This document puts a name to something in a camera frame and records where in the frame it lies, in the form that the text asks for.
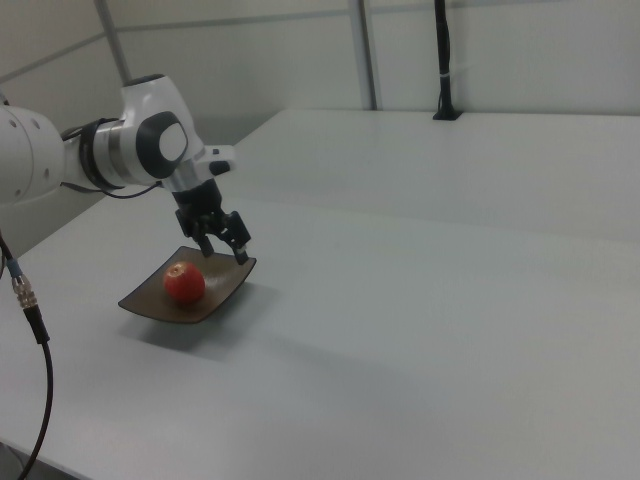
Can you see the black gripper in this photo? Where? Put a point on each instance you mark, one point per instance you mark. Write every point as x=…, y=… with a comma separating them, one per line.
x=202, y=210

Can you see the red apple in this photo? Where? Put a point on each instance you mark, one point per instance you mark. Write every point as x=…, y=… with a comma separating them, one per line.
x=184, y=282

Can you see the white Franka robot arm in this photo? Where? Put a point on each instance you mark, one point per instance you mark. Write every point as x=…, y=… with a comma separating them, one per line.
x=125, y=150

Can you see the brown square ceramic plate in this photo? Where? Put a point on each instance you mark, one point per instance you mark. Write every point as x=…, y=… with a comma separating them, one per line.
x=150, y=300

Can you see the black pole with base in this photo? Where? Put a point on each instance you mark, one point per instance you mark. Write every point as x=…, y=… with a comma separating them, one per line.
x=444, y=60

